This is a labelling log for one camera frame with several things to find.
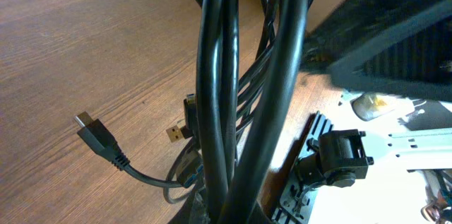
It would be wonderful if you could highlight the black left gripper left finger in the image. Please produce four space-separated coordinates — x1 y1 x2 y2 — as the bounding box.
168 188 208 224

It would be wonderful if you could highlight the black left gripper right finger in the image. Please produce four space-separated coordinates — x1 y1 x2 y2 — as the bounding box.
247 202 273 224

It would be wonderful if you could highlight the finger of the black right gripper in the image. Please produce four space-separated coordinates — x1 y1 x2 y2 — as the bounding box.
299 0 451 102

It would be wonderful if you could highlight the thick black cable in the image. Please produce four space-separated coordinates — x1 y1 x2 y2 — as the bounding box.
176 0 326 224

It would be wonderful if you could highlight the aluminium table frame rail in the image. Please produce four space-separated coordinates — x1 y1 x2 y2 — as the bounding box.
271 112 333 224

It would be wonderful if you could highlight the black clamp mount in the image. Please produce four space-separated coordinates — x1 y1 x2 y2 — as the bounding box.
311 129 374 188

